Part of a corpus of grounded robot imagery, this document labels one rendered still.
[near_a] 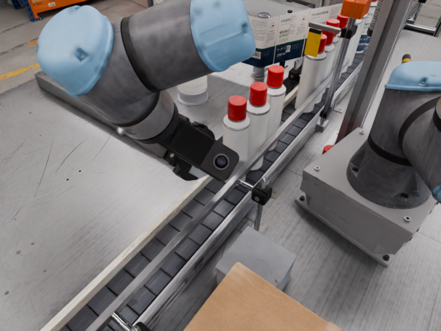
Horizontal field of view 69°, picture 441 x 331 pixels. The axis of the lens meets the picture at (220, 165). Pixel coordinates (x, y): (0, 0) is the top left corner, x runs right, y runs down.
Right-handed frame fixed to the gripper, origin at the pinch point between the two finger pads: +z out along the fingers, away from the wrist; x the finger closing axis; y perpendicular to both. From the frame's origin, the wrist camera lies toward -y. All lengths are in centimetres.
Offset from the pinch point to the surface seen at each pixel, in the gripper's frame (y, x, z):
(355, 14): -8.8, -39.0, 0.1
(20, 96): 78, 7, 13
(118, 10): 306, -137, 192
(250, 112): -0.4, -13.2, 0.7
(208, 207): -4.0, 6.3, -1.6
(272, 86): -0.1, -21.3, 3.7
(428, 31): -16, -116, 90
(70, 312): 3.2, 30.0, -9.5
